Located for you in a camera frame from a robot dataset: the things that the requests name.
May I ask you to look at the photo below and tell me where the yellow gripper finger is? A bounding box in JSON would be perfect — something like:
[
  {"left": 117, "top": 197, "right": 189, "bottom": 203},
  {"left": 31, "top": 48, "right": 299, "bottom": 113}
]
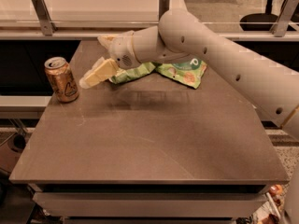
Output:
[
  {"left": 97, "top": 30, "right": 134, "bottom": 49},
  {"left": 79, "top": 57, "right": 120, "bottom": 89}
]

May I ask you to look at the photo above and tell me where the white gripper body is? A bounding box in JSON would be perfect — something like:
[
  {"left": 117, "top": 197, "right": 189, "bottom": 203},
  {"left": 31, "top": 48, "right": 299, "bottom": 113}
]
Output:
[{"left": 108, "top": 35, "right": 135, "bottom": 69}]

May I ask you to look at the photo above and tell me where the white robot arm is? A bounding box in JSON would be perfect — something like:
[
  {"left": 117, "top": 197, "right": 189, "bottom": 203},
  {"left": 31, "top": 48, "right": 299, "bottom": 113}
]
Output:
[{"left": 79, "top": 9, "right": 299, "bottom": 139}]

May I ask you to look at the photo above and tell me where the orange soda can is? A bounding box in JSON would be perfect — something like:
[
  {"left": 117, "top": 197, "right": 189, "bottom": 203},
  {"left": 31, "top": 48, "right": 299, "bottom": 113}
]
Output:
[{"left": 44, "top": 57, "right": 78, "bottom": 103}]

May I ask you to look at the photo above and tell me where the crumpled green chip bag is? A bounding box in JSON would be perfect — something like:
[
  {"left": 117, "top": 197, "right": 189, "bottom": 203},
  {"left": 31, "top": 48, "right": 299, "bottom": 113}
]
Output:
[{"left": 109, "top": 63, "right": 155, "bottom": 84}]

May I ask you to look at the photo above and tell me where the green dang snack bag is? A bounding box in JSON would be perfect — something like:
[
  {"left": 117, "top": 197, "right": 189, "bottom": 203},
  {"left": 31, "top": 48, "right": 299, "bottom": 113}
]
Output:
[{"left": 156, "top": 58, "right": 206, "bottom": 89}]

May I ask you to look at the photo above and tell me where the black office chair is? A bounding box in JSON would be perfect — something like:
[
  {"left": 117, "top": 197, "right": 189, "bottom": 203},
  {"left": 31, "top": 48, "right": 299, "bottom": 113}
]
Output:
[{"left": 239, "top": 0, "right": 299, "bottom": 31}]

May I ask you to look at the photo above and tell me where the grey table drawer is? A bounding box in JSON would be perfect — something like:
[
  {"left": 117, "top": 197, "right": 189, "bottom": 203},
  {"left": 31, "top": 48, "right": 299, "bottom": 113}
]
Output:
[{"left": 34, "top": 192, "right": 266, "bottom": 218}]

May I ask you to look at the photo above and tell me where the left metal railing bracket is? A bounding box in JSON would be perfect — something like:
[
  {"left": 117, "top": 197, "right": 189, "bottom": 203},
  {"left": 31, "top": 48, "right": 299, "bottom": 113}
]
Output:
[{"left": 31, "top": 0, "right": 56, "bottom": 35}]

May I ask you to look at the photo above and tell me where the metal railing bracket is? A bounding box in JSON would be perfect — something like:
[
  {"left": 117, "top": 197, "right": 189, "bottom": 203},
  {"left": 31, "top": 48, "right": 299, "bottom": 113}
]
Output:
[
  {"left": 31, "top": 0, "right": 56, "bottom": 35},
  {"left": 158, "top": 0, "right": 170, "bottom": 19},
  {"left": 271, "top": 0, "right": 299, "bottom": 37}
]

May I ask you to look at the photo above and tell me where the middle metal railing bracket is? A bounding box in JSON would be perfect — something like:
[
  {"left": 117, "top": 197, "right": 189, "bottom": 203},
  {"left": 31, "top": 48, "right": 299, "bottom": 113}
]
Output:
[{"left": 158, "top": 0, "right": 170, "bottom": 19}]

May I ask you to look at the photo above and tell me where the right metal railing bracket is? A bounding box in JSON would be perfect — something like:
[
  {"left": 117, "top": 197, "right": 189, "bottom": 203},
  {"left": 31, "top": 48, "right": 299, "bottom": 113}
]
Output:
[{"left": 271, "top": 0, "right": 299, "bottom": 37}]

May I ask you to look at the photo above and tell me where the wire basket with snacks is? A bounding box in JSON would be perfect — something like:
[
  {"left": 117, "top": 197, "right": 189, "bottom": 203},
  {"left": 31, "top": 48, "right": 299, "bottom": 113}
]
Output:
[{"left": 252, "top": 185, "right": 288, "bottom": 224}]

